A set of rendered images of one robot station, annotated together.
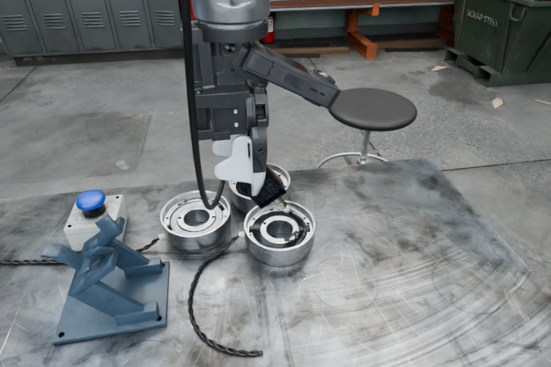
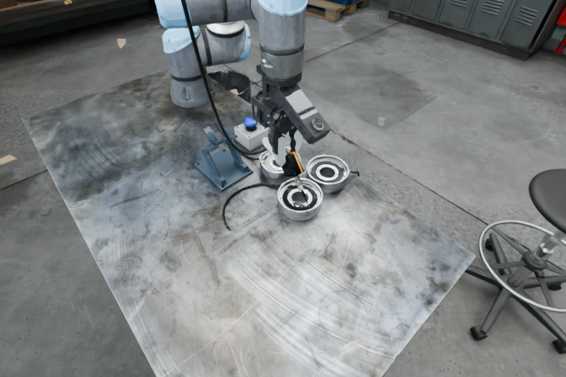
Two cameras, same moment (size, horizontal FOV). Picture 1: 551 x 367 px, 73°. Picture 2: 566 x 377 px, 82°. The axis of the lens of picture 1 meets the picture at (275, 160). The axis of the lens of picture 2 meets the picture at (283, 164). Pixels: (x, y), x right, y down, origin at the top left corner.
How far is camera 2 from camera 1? 46 cm
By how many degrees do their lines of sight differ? 45
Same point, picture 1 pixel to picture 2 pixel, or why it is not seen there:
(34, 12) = not seen: outside the picture
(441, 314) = (307, 303)
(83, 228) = (239, 131)
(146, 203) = not seen: hidden behind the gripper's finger
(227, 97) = (264, 107)
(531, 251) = not seen: outside the picture
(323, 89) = (305, 130)
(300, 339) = (246, 241)
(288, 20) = not seen: outside the picture
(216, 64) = (270, 88)
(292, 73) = (292, 112)
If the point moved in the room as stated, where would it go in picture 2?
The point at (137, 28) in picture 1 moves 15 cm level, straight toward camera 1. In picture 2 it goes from (493, 17) to (489, 21)
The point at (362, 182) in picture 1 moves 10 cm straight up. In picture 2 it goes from (392, 222) to (404, 193)
